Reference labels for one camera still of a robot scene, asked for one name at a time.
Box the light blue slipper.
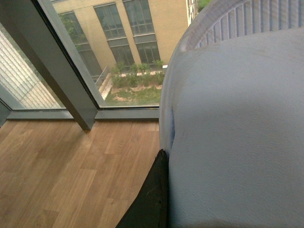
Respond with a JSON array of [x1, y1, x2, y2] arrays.
[[160, 0, 304, 228]]

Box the left window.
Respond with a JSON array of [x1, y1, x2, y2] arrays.
[[0, 0, 200, 130]]

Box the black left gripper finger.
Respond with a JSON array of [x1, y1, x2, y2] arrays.
[[117, 150, 169, 228]]

